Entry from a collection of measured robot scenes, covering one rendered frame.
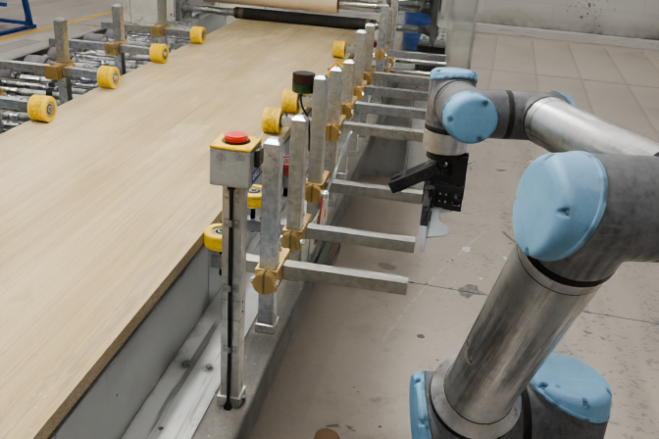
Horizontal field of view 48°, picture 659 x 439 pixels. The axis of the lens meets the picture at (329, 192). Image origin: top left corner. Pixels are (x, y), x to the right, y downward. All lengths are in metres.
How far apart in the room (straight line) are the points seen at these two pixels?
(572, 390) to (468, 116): 0.49
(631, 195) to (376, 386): 2.00
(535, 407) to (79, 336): 0.77
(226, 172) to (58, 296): 0.41
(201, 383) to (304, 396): 1.03
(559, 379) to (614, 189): 0.60
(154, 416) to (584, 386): 0.82
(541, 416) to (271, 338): 0.62
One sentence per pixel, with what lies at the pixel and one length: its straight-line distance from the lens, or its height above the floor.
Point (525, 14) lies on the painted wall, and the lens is 10.54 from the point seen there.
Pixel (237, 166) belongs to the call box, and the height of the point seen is 1.19.
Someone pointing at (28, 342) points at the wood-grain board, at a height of 0.90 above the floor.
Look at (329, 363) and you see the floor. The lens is 2.80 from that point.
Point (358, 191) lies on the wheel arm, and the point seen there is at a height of 0.84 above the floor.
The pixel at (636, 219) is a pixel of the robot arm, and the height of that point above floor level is 1.32.
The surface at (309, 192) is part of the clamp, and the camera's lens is 2.01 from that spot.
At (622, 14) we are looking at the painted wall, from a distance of 10.63.
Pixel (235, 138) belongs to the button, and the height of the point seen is 1.23.
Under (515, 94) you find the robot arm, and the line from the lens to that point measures 1.37.
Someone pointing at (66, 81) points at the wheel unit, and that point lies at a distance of 2.94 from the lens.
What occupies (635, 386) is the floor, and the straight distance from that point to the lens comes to 3.03.
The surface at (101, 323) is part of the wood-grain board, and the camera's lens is 1.34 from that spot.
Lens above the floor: 1.60
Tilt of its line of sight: 22 degrees down
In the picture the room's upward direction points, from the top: 4 degrees clockwise
